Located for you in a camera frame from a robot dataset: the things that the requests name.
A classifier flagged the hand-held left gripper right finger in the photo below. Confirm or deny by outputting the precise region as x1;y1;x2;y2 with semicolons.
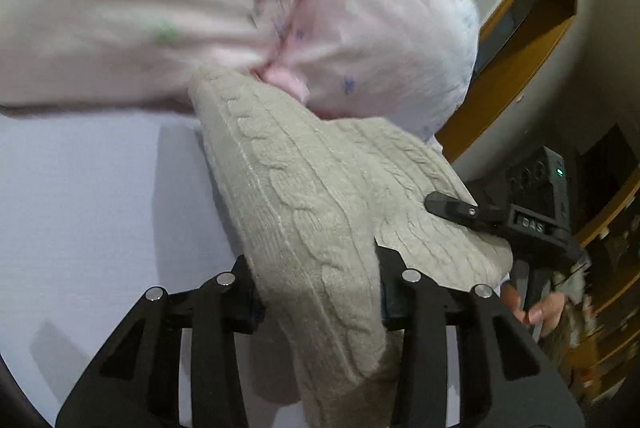
375;246;586;428

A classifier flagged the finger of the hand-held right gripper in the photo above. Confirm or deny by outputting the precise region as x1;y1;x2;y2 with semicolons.
423;191;507;230

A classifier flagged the wooden bookshelf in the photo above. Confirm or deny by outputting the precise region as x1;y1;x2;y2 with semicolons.
562;168;640;411

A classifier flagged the person's right hand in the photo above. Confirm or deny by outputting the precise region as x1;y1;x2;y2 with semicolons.
500;282;567;340

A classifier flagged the beige cable-knit sweater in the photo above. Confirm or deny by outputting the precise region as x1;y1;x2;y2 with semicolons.
187;63;514;428

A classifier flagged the wooden wall shelf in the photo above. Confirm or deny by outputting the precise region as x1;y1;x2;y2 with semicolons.
434;0;582;165

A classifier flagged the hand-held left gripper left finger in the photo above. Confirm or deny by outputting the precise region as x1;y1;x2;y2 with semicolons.
56;255;265;428

